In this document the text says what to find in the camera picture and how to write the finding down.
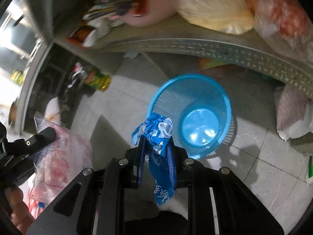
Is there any clear bag with red contents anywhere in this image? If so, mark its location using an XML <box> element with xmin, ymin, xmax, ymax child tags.
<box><xmin>246</xmin><ymin>0</ymin><xmax>312</xmax><ymax>64</ymax></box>

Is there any yellow bag on shelf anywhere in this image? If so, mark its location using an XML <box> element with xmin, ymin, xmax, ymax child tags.
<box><xmin>175</xmin><ymin>0</ymin><xmax>255</xmax><ymax>35</ymax></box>

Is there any left hand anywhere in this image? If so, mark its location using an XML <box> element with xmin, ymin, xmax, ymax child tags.
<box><xmin>5</xmin><ymin>187</ymin><xmax>34</xmax><ymax>234</ymax></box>

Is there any cooking oil bottle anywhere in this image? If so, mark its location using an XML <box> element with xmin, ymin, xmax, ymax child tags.
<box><xmin>72</xmin><ymin>62</ymin><xmax>112</xmax><ymax>92</ymax></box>

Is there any pink plastic basin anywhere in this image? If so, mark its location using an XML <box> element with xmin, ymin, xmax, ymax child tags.
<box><xmin>120</xmin><ymin>0</ymin><xmax>176</xmax><ymax>27</ymax></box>

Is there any clear pink printed plastic bag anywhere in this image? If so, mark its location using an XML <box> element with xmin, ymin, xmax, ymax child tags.
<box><xmin>27</xmin><ymin>112</ymin><xmax>92</xmax><ymax>219</ymax></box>

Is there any perforated metal shelf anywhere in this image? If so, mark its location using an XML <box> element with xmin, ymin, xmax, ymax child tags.
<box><xmin>54</xmin><ymin>14</ymin><xmax>312</xmax><ymax>98</ymax></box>

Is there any blue mesh trash basket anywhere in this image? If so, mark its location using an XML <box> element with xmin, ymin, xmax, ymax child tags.
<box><xmin>147</xmin><ymin>74</ymin><xmax>232</xmax><ymax>159</ymax></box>

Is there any blue wrapper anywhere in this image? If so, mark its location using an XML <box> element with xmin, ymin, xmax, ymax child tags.
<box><xmin>132</xmin><ymin>112</ymin><xmax>176</xmax><ymax>206</ymax></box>

